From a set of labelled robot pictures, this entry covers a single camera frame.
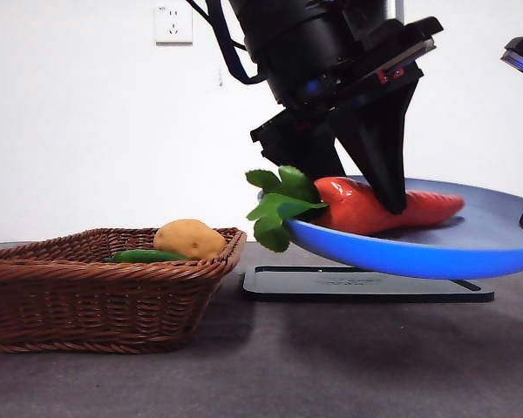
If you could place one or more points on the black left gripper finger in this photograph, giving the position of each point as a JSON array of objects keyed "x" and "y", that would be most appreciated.
[
  {"x": 300, "y": 143},
  {"x": 379, "y": 152}
]

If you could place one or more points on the orange carrot with green leaves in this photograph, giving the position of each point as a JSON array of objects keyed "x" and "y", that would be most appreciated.
[{"x": 353, "y": 209}]

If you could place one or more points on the blue round plate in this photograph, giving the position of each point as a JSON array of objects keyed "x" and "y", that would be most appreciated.
[{"x": 418, "y": 261}]

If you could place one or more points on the yellow-brown potato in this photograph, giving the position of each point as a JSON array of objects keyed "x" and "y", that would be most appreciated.
[{"x": 187, "y": 239}]

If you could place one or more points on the black flat tray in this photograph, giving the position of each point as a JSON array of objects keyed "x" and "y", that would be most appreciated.
[{"x": 287, "y": 296}]

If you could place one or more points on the green pepper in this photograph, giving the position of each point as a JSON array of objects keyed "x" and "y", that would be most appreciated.
[{"x": 144, "y": 256}]

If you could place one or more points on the brown wicker basket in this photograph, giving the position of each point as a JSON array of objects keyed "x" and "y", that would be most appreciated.
[{"x": 91, "y": 305}]

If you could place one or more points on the white wall socket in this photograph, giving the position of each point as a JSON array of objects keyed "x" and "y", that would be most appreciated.
[{"x": 173, "y": 24}]

